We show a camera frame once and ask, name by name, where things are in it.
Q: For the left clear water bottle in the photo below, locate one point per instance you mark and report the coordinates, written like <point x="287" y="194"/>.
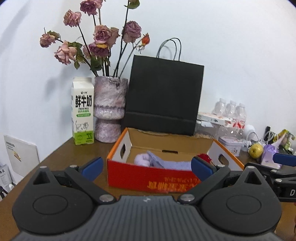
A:
<point x="220" y="107"/>

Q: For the red artificial rose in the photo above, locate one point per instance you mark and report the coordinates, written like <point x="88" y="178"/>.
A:
<point x="205" y="159"/>

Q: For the white flat carton box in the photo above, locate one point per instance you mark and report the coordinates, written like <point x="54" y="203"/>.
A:
<point x="216" y="119"/>

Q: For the red orange cardboard box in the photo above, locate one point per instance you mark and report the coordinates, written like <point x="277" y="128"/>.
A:
<point x="123" y="173"/>

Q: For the middle clear water bottle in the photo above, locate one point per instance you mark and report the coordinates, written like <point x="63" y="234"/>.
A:
<point x="230" y="109"/>

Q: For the purple white ceramic vase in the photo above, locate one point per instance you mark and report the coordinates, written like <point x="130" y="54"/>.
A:
<point x="109" y="107"/>

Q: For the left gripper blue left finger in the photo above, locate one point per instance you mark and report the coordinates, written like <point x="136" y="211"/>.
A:
<point x="92" y="169"/>

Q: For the yellow green apple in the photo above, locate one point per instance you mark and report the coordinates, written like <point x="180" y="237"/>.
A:
<point x="256" y="150"/>

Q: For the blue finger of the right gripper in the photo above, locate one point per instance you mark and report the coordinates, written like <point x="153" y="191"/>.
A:
<point x="285" y="159"/>

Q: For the clear water bottle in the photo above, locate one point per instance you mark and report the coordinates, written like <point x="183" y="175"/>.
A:
<point x="230" y="109"/>
<point x="240" y="119"/>
<point x="220" y="107"/>

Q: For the purple tissue pack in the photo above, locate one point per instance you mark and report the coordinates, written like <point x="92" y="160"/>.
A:
<point x="268" y="152"/>

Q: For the white green milk carton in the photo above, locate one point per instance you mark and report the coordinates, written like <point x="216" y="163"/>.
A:
<point x="82" y="102"/>

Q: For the black paper shopping bag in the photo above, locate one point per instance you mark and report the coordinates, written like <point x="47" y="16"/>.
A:
<point x="163" y="95"/>

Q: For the white floral tin box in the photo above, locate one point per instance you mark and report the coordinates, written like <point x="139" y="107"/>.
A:
<point x="232" y="144"/>

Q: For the small colourful figurine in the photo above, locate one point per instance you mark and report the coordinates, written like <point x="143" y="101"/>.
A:
<point x="286" y="142"/>

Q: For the small white round fan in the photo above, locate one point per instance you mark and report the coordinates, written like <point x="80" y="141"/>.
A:
<point x="249" y="136"/>

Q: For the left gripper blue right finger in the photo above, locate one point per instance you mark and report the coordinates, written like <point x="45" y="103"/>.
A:
<point x="202" y="169"/>

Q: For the clear plastic food container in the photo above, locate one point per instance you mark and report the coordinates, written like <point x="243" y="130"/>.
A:
<point x="207" y="128"/>

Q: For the right clear water bottle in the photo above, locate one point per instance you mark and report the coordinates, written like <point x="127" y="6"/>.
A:
<point x="240" y="119"/>

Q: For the purple drawstring fabric pouch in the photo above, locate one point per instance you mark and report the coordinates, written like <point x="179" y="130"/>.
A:
<point x="149" y="159"/>

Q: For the dried pink rose bouquet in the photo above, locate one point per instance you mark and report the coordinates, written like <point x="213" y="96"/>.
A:
<point x="96" y="54"/>

